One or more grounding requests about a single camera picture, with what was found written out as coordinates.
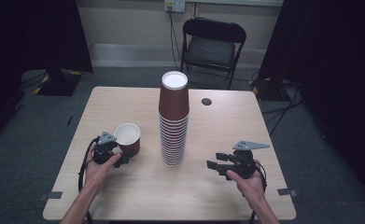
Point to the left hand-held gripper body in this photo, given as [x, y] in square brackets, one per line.
[104, 149]

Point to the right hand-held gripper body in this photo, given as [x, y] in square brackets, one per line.
[244, 165]

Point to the single brown paper cup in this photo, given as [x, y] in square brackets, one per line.
[133, 146]

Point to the stack of brown paper cups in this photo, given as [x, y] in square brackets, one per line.
[174, 102]

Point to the person's right hand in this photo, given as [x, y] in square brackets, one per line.
[251, 186]

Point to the person's left hand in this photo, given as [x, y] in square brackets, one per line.
[96, 172]

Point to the grey tape strip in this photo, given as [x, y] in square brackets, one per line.
[51, 195]
[287, 192]

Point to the black table grommet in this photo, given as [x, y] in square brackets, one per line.
[206, 101]

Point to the black stand base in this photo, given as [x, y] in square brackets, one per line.
[265, 90]
[58, 82]

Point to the black folding chair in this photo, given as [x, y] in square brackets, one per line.
[213, 49]

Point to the dark curtain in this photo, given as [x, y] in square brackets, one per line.
[332, 62]
[30, 37]

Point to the white wall socket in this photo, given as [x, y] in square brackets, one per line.
[174, 5]

